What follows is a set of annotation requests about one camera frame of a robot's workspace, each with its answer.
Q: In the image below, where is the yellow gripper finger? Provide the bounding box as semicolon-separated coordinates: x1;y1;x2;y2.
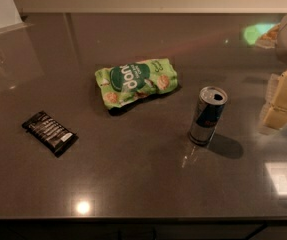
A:
259;70;287;131

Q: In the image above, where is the silver blue Red Bull can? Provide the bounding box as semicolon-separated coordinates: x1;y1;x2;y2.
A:
189;86;228;146

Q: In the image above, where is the green snack bag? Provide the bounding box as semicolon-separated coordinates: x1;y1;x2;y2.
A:
95;58;178;110

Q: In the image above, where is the black snack bar wrapper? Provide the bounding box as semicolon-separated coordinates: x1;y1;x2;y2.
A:
22;111;78;157

